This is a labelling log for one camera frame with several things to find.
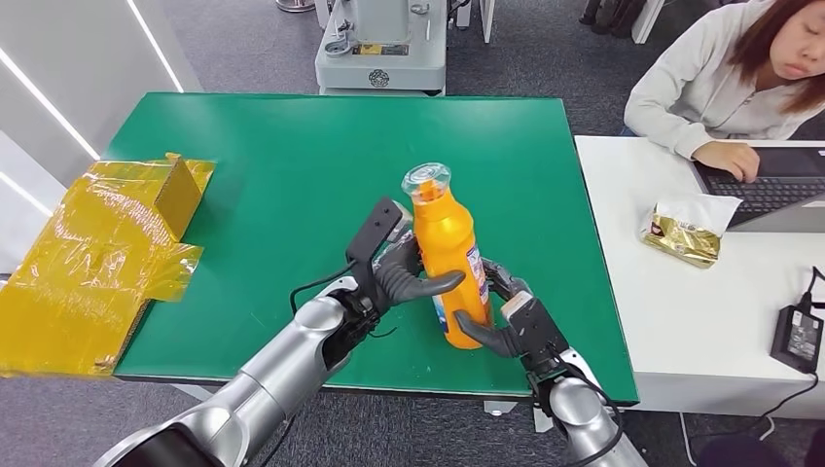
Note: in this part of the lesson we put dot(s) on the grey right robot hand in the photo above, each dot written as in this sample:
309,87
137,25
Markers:
493,338

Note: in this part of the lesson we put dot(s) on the person's hand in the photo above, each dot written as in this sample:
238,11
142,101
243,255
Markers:
731,158

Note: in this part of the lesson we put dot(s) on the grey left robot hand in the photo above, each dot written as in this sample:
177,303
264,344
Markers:
403,280

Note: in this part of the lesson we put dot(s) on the orange bottle with clear cap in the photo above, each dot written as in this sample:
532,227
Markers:
445,245

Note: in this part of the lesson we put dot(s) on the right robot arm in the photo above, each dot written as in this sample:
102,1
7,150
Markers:
583,419

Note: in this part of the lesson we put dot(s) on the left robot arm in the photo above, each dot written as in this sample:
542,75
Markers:
271,380

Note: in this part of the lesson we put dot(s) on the grey laptop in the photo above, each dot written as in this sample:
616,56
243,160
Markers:
773,187

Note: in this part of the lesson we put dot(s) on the person at laptop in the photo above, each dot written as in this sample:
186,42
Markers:
702,84

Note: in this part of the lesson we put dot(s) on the gold snack bag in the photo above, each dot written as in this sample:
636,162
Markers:
686,232

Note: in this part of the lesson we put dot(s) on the black power adapter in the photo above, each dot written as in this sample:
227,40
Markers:
797,338

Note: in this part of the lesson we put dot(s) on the grey machine stand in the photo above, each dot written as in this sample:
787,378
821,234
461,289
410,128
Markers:
380,58

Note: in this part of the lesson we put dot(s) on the yellow taped cardboard box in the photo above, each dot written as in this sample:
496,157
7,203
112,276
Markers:
96,258

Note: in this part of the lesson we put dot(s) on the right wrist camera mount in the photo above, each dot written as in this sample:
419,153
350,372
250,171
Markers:
538,329

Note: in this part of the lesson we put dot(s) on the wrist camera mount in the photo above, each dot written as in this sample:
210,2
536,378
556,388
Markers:
377,235
538,329

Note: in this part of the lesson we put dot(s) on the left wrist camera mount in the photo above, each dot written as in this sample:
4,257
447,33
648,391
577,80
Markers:
377,235

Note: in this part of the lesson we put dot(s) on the white wall light strip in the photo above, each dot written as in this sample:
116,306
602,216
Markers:
48,103
154,45

